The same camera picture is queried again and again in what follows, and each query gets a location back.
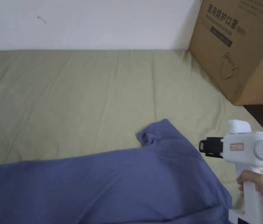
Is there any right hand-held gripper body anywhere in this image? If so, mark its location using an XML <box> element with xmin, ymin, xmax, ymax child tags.
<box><xmin>199</xmin><ymin>119</ymin><xmax>263</xmax><ymax>224</ymax></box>

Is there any brown cardboard carton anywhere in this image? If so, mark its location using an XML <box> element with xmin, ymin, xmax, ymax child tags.
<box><xmin>187</xmin><ymin>0</ymin><xmax>263</xmax><ymax>107</ymax></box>

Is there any bed with pale green sheet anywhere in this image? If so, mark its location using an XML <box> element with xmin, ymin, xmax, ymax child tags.
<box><xmin>0</xmin><ymin>49</ymin><xmax>263</xmax><ymax>224</ymax></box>

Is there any blue shirt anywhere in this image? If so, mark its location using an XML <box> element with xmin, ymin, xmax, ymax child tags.
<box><xmin>0</xmin><ymin>119</ymin><xmax>234</xmax><ymax>224</ymax></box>

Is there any dark low cabinet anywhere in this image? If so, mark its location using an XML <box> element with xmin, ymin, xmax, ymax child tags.
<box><xmin>243</xmin><ymin>101</ymin><xmax>263</xmax><ymax>132</ymax></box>

